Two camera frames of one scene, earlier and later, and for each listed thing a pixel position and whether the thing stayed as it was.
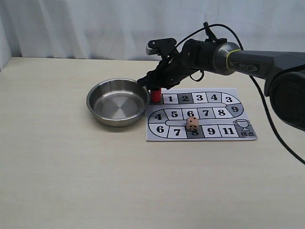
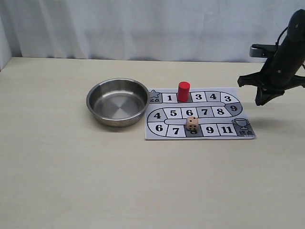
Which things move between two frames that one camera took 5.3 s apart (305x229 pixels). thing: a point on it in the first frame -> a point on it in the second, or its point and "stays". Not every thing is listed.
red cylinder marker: x=156 y=96 -> x=183 y=90
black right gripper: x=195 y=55 -> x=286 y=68
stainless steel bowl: x=118 y=102 stays
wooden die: x=192 y=123 stays
